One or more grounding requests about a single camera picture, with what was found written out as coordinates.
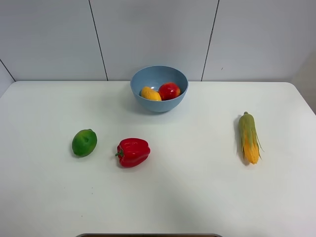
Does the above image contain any yellow mango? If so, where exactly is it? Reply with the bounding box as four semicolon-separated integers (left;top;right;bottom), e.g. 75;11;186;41
141;86;161;101

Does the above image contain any red apple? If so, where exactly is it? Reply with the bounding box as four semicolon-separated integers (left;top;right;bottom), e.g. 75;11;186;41
158;82;181;101

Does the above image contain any green lime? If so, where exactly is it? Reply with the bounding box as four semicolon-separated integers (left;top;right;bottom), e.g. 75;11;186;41
72;129;97;158

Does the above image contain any blue plastic bowl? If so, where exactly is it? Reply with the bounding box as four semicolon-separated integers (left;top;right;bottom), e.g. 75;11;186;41
130;66;189;113

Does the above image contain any red bell pepper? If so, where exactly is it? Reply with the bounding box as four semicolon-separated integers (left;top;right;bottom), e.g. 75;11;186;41
115;138;151;168

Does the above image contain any corn cob with husk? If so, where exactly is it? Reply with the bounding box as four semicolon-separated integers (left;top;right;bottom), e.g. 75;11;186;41
238;112;263;164

